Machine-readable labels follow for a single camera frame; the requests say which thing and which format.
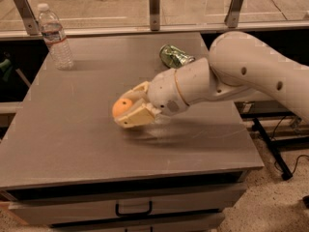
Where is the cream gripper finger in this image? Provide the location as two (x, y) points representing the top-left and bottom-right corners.
(121, 81), (150, 102)
(114, 101), (160, 129)

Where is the white rounded gripper body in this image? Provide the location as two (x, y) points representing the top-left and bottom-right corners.
(147, 72), (188, 116)

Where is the orange fruit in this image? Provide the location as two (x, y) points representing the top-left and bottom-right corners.
(112, 99), (133, 118)

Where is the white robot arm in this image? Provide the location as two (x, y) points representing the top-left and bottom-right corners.
(112, 31), (309, 128)

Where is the clear plastic water bottle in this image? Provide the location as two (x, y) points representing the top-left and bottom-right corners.
(38, 3), (73, 70)

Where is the crushed green soda can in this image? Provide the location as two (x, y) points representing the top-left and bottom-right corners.
(159, 44), (195, 69)

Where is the grey upper drawer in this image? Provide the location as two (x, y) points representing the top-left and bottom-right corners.
(9, 183), (246, 225)

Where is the grey drawer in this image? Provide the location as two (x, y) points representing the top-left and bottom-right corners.
(52, 213), (225, 232)
(9, 183), (246, 225)

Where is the grey lower drawer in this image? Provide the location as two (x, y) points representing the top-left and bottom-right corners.
(52, 213), (225, 232)

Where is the black metal stand leg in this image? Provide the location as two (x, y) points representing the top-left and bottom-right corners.
(252, 118), (293, 181)

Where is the black drawer handle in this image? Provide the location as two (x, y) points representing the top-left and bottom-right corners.
(115, 201), (153, 218)

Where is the right metal rail bracket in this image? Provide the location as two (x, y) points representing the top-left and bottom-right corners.
(224, 0), (244, 28)

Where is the metal rail bracket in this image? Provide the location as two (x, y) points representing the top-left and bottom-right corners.
(14, 0), (40, 36)
(149, 0), (160, 31)
(224, 0), (244, 28)

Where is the middle metal rail bracket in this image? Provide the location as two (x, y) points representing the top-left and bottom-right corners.
(149, 0), (160, 31)

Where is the left metal rail bracket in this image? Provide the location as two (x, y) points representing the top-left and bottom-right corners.
(14, 0), (40, 36)

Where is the grey horizontal window rail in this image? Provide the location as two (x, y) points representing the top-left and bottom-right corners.
(0, 20), (309, 41)

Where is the black floor cable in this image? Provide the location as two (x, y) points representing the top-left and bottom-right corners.
(273, 154), (309, 174)

